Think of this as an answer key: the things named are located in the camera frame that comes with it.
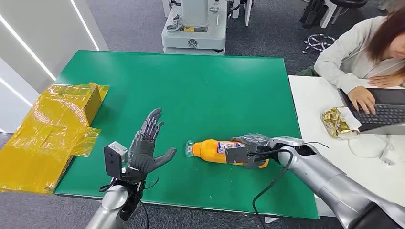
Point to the person's hand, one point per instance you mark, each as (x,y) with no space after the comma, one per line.
(386,81)
(363,99)

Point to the gold snack wrapper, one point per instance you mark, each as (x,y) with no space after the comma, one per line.
(335,121)

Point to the orange plastic bottle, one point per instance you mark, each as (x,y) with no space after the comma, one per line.
(208,151)

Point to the person's left hand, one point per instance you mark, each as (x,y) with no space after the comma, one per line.
(386,81)

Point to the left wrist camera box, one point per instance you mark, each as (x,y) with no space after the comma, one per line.
(114,158)

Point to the black stool with chrome base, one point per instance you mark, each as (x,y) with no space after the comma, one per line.
(318,42)

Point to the person's right hand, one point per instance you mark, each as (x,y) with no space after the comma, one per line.
(363,99)

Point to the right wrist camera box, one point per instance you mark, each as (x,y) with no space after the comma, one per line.
(239,155)

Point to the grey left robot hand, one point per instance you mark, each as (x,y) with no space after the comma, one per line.
(142,151)

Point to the white furniture leg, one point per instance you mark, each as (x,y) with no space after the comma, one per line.
(248,11)

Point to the green table mat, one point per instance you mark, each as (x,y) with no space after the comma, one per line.
(196,101)

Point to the seated person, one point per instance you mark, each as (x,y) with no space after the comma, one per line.
(348,53)

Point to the yellow taped cardboard box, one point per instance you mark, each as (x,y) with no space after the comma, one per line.
(47,132)

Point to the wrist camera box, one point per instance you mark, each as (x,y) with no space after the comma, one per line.
(114,158)
(239,155)

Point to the dark grey laptop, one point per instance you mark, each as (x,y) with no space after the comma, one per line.
(383,115)

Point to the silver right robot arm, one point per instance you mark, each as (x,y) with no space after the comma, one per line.
(329,180)

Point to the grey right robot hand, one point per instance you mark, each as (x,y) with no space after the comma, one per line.
(253,139)

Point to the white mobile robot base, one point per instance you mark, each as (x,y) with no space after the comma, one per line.
(194,34)

